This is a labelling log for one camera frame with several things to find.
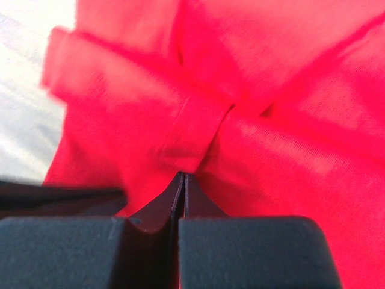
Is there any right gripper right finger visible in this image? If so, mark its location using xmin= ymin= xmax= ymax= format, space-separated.
xmin=179 ymin=174 xmax=342 ymax=288

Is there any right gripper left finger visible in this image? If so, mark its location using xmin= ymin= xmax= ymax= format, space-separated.
xmin=1 ymin=173 xmax=183 ymax=288

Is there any red t-shirt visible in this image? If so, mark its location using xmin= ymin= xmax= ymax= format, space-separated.
xmin=41 ymin=1 xmax=384 ymax=288

